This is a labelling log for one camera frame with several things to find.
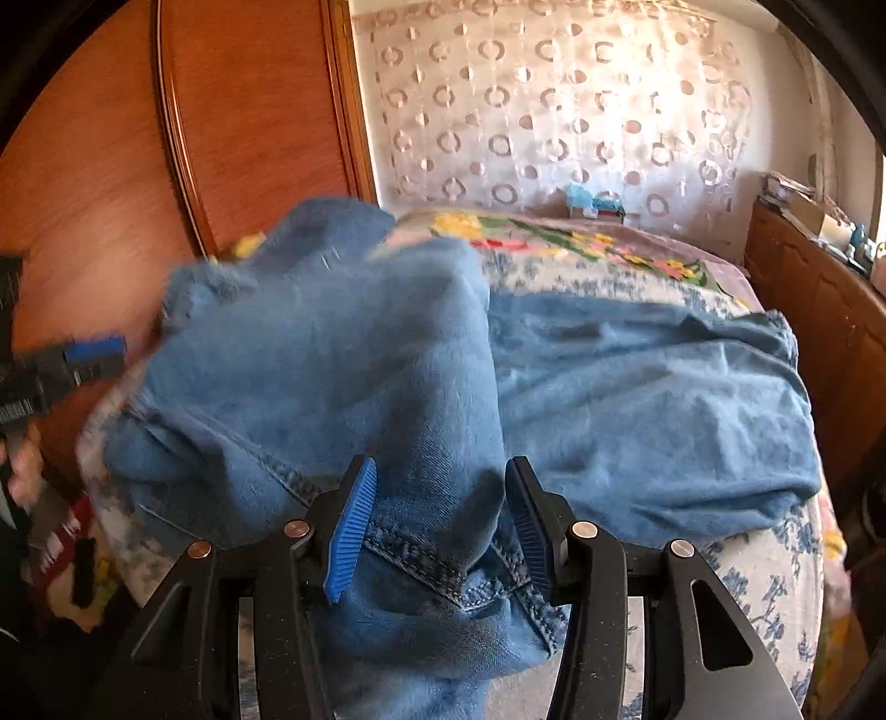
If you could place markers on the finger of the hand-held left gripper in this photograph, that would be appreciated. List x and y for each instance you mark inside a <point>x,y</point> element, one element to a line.
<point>97,349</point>

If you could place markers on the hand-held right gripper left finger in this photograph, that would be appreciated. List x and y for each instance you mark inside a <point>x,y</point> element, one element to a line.
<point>349,533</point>

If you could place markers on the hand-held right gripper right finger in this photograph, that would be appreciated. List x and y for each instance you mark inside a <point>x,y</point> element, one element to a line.
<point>533,540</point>

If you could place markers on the blue denim pants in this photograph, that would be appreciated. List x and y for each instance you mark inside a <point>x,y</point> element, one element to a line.
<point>346,360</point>

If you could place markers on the person's left hand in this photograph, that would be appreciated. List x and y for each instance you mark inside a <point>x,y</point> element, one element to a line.
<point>24,460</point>

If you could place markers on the red and black cloth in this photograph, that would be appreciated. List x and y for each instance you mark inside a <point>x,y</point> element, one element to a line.
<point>59,547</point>

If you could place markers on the yellow plush toy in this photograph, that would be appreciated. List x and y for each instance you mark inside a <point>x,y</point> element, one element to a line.
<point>248,244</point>

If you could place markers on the wooden slatted wardrobe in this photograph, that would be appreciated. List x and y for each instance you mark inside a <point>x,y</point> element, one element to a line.
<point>263,104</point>

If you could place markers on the blue plastic bag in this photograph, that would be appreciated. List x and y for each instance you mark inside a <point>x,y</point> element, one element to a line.
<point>578,194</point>

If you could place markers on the long wooden cabinet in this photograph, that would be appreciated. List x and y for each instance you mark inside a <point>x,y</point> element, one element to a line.
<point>817,298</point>

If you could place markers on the tan open box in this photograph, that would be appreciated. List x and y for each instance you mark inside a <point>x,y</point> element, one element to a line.
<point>824,221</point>

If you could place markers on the sheer circle-patterned curtain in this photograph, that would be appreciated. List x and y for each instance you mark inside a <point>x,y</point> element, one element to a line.
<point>554,104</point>

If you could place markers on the pink jug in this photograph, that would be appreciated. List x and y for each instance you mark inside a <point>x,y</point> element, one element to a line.
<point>880,266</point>

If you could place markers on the blue bottle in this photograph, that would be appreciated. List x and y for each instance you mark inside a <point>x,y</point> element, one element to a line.
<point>862,242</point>

